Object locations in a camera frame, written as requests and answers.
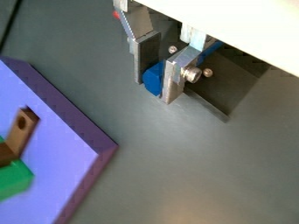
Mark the black angle fixture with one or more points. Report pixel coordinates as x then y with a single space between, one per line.
231 72

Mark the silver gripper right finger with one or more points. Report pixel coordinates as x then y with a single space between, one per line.
181 67

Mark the purple base block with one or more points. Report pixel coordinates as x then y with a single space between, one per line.
67 153

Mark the green block left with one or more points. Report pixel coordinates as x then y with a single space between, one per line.
17 178

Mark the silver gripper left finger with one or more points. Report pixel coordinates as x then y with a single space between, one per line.
143 37

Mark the blue hexagonal peg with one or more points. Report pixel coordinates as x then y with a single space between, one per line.
154 75

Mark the brown L-shaped bracket with hole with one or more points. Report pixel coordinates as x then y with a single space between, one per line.
21 133

